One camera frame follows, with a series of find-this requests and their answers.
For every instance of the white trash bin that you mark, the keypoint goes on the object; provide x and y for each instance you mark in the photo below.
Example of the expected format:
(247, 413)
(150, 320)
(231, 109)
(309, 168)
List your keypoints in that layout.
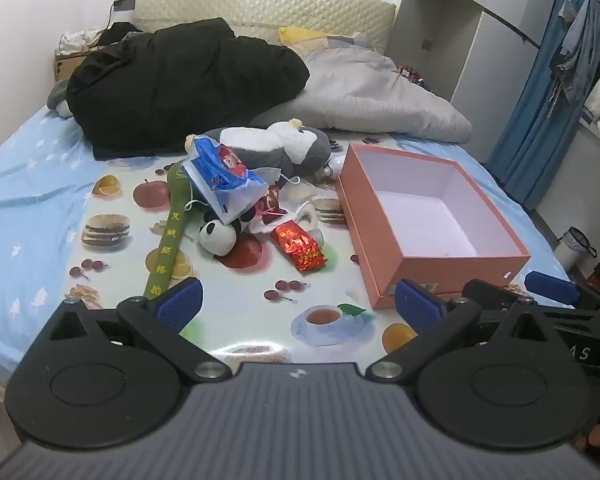
(570, 252)

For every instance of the group of cosmetic bottles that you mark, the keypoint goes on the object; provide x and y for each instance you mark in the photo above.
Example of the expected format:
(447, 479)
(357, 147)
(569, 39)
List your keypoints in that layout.
(412, 74)

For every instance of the grey white wardrobe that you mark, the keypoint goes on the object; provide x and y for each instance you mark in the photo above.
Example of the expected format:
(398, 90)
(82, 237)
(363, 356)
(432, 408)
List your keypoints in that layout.
(470, 60)

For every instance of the yellow pillow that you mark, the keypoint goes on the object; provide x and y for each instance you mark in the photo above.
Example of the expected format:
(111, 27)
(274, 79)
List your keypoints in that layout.
(300, 35)

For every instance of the pink cardboard box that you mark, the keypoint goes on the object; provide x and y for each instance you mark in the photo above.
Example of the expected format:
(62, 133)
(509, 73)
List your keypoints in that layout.
(430, 270)

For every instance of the crumpled white cloth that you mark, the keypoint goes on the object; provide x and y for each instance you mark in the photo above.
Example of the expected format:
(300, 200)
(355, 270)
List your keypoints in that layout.
(80, 40)

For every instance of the brown cardboard box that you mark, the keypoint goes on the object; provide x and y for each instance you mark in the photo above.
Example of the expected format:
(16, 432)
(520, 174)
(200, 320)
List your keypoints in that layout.
(65, 65)

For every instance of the small panda plush toy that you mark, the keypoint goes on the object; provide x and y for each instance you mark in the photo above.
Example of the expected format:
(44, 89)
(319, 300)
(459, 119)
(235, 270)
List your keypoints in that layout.
(215, 237)

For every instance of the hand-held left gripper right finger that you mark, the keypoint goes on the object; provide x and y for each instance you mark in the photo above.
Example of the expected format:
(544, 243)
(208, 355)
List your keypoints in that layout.
(420, 305)

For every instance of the grey penguin plush toy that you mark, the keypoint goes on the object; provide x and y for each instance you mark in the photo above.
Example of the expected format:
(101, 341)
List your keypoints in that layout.
(305, 147)

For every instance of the grey blue pillow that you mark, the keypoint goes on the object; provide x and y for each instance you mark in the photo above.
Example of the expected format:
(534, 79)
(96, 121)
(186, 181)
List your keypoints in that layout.
(347, 41)

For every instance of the white light bulb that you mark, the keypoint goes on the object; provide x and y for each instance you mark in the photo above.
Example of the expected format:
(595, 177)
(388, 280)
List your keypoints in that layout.
(330, 167)

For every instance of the red foil packet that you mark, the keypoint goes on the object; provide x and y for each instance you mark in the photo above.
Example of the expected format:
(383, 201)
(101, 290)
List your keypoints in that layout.
(297, 247)

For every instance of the green massage hammer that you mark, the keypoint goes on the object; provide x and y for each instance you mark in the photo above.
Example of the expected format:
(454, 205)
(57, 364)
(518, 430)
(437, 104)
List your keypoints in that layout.
(167, 240)

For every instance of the blue curtain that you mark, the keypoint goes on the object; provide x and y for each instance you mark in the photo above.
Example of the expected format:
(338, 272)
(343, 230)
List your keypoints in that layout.
(535, 125)

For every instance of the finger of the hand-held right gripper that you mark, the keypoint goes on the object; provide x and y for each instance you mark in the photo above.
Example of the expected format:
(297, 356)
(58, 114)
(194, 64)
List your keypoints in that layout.
(550, 286)
(487, 291)

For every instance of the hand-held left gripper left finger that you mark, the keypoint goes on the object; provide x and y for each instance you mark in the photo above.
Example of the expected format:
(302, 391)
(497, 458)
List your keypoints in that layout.
(177, 305)

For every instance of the grey quilt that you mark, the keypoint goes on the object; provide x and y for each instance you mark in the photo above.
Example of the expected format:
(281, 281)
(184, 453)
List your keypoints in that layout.
(370, 90)

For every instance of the black jacket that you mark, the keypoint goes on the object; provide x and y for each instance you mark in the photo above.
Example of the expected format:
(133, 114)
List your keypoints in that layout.
(180, 85)

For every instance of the grey cloth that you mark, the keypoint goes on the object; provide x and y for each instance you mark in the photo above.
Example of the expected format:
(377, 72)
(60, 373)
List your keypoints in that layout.
(57, 97)

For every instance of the clear plastic bag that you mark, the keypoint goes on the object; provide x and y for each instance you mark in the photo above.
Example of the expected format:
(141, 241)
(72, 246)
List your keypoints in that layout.
(275, 175)

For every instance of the white fluffy cloth strip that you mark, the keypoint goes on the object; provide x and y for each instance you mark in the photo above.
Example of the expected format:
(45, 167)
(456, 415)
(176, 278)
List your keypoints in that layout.
(312, 220)

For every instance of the blue plastic snack bag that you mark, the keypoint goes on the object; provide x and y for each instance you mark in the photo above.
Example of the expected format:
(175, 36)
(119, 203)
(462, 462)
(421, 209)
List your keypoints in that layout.
(212, 165)

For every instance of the black wall charger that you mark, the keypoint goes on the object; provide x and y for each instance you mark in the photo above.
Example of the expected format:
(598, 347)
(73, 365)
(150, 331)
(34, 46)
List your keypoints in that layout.
(125, 5)

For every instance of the hanging denim jacket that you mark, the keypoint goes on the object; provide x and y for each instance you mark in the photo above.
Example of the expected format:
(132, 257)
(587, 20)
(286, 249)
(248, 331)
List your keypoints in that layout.
(577, 50)

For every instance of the cream quilted headboard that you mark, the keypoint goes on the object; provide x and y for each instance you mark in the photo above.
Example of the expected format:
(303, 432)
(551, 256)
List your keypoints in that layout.
(280, 5)

